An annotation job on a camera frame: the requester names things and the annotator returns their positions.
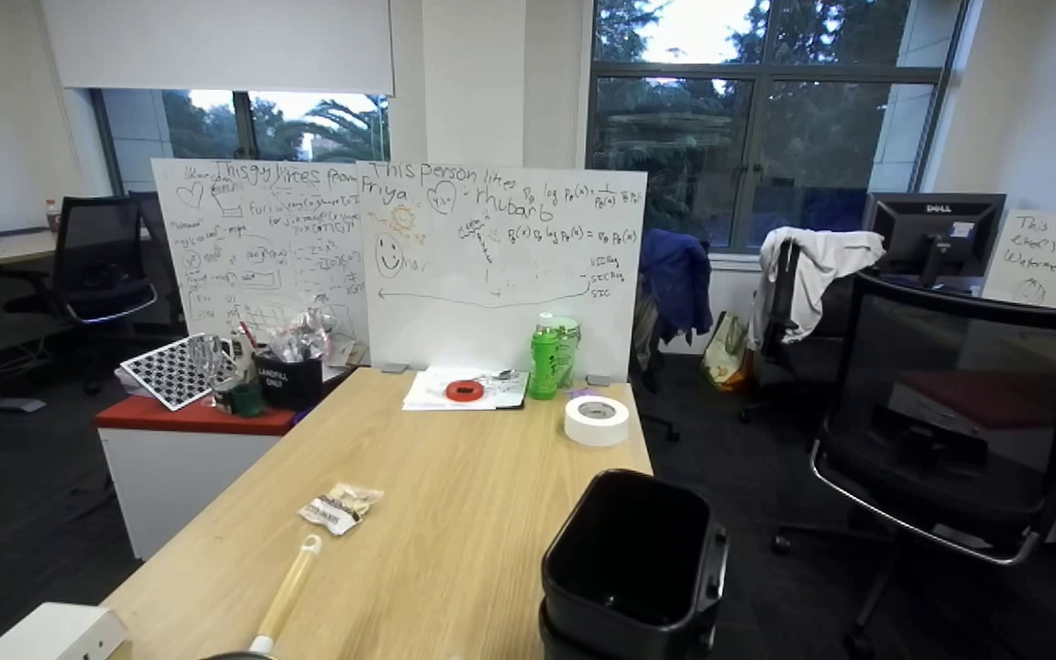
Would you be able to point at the small whiteboard with writing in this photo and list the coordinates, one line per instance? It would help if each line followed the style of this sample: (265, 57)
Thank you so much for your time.
(1054, 260)

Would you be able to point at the white power socket box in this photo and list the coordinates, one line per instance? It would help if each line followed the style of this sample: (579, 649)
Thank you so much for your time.
(52, 633)

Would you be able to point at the whiteboard with smiley drawing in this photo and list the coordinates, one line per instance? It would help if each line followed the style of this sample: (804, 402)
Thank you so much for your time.
(515, 244)

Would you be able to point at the whiteboard with dense writing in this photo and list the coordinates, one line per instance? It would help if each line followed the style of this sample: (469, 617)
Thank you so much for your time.
(249, 244)

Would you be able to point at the green plastic bottle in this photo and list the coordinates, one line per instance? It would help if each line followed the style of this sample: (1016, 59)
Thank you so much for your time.
(555, 357)

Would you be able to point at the large dark framed window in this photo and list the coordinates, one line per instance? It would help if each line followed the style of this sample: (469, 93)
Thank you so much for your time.
(786, 133)

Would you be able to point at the dark green cup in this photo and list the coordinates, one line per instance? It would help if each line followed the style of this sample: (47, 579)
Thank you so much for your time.
(249, 396)

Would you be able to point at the black computer monitor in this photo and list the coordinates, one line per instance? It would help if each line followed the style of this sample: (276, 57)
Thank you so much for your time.
(932, 238)

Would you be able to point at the white jacket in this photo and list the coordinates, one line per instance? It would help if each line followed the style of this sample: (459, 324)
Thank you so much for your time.
(824, 260)

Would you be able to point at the white tape roll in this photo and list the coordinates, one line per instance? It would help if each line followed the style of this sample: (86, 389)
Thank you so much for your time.
(595, 418)

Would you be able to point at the chair holding white jacket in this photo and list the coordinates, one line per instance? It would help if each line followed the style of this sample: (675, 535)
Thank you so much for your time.
(797, 359)

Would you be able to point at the black trash bin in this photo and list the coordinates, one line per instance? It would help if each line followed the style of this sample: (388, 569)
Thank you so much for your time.
(631, 561)

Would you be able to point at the blue jacket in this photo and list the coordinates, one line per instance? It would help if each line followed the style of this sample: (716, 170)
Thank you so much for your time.
(675, 279)

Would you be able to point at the yellow bag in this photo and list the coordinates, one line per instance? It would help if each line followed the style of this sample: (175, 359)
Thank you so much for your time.
(733, 353)

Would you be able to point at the small white snack packet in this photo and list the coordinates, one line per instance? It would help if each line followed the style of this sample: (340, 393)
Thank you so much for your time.
(328, 518)
(356, 496)

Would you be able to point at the white roller blind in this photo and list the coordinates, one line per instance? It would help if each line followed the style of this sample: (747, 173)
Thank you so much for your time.
(217, 41)

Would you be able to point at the crumpled plastic bags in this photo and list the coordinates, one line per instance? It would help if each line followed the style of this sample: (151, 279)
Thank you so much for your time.
(290, 332)

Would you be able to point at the black landfill bin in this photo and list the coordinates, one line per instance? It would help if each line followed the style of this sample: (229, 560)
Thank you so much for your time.
(295, 386)

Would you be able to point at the white cabinet with red top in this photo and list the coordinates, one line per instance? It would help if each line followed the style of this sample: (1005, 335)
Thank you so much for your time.
(175, 472)

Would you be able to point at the black mesh office chair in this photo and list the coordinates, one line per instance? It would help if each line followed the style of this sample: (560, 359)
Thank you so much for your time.
(955, 389)

